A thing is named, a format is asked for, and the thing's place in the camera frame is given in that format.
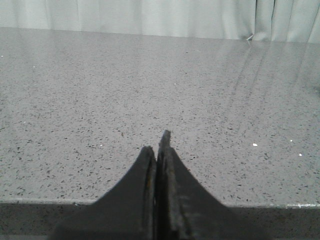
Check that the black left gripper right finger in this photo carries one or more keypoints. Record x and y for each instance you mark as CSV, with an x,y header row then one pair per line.
x,y
185,210

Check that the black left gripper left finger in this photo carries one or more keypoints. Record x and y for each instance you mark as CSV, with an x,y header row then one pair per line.
x,y
126,212

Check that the pale green curtain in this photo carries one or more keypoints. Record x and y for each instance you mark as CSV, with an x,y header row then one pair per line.
x,y
258,20

